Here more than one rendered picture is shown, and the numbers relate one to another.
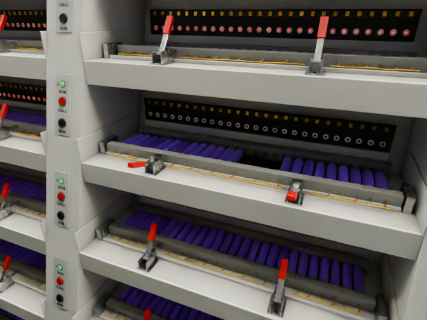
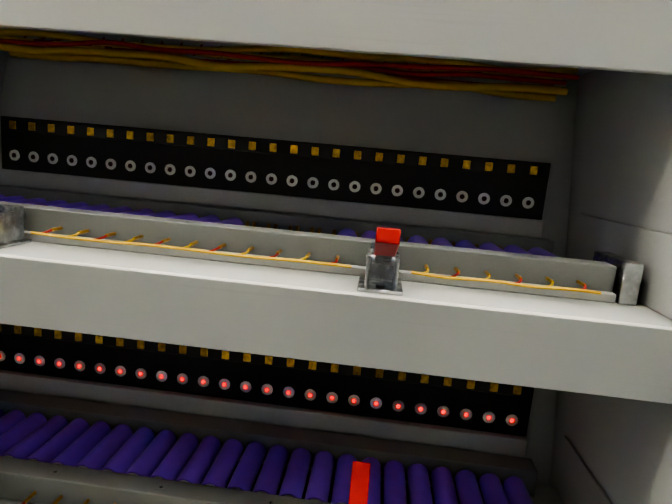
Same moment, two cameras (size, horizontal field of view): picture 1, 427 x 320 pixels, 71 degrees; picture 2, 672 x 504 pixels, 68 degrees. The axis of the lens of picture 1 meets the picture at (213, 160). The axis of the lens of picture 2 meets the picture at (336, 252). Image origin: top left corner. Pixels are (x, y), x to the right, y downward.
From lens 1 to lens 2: 0.24 m
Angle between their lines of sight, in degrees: 22
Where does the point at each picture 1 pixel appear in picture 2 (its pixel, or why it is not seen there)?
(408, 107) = (613, 47)
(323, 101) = (436, 40)
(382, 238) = (603, 354)
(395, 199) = (600, 273)
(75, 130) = not seen: outside the picture
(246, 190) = (256, 274)
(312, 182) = (415, 251)
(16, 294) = not seen: outside the picture
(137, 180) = not seen: outside the picture
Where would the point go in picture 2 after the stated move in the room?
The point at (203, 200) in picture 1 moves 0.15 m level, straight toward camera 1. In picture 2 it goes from (131, 307) to (86, 331)
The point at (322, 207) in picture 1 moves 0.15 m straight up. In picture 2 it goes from (451, 297) to (471, 66)
